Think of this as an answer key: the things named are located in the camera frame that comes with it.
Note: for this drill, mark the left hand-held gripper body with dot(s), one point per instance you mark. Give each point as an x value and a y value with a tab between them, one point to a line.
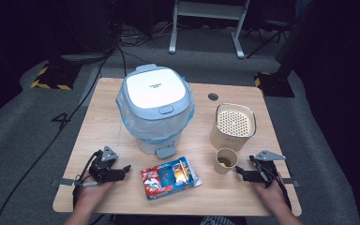
104	170

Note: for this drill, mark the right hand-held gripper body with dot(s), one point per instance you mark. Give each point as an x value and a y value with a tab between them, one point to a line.
264	173

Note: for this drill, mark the beige paper cup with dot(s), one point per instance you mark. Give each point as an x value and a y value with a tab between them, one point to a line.
220	170

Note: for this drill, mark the blue and red snack box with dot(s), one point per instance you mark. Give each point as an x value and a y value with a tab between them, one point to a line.
165	181

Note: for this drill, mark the person's right hand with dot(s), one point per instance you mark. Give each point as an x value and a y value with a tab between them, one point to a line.
275	195

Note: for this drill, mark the person's left hand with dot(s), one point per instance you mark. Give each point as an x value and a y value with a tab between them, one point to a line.
90	193

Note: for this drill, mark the brown food scraps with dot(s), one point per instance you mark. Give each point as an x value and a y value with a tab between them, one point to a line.
224	161

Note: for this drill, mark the beige perforated container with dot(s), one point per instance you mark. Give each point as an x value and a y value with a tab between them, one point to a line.
228	142

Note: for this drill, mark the person's striped clothing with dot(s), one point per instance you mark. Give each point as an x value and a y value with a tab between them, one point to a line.
217	221

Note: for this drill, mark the black base with yellow stripes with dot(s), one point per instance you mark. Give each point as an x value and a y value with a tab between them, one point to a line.
54	76
275	86

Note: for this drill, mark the white metal stand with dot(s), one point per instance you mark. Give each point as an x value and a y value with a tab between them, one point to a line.
239	43

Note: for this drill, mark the black tripod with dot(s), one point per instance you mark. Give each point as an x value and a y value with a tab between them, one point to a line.
270	39

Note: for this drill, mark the grey metal table bracket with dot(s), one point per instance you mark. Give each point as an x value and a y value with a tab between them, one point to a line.
291	182
63	182

